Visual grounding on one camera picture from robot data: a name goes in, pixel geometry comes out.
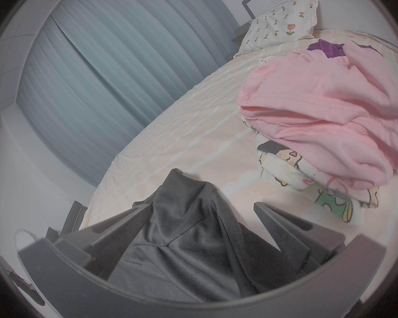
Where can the bed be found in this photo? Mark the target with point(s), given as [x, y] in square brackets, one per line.
[202, 111]

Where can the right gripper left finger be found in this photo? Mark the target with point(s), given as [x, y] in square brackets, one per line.
[99, 247]

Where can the white printed pillow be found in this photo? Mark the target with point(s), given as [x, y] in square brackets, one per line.
[278, 25]

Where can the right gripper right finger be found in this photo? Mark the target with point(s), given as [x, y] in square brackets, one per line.
[295, 240]

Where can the blue-green curtain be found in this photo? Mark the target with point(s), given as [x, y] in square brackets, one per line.
[136, 38]
[69, 104]

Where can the round white mirror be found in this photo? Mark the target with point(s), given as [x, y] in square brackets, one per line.
[23, 235]

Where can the black T-shirt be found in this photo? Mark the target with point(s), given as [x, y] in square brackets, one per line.
[185, 243]

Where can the pink garment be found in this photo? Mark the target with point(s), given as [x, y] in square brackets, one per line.
[318, 104]

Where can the grey bedside table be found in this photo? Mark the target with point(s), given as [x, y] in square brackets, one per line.
[240, 31]

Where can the purple garment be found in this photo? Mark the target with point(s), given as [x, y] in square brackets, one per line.
[325, 47]

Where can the white printed garment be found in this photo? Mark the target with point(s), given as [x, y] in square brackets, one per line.
[285, 174]

